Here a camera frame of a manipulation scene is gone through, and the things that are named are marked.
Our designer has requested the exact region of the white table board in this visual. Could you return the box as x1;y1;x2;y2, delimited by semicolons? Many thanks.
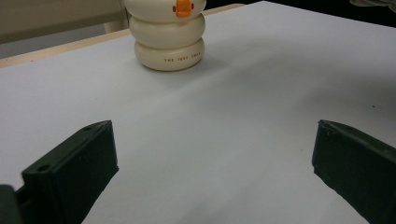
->
0;0;396;224

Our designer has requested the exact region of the cream ribbed cup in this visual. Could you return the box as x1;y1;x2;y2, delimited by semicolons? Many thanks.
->
123;0;207;72

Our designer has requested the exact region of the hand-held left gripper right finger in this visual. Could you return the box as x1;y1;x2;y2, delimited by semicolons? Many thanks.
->
312;119;396;224

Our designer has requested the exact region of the beige wooden furniture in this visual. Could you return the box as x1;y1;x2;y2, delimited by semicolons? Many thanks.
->
0;0;130;45

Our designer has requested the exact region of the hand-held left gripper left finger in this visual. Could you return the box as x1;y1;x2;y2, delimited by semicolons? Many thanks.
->
21;119;120;224

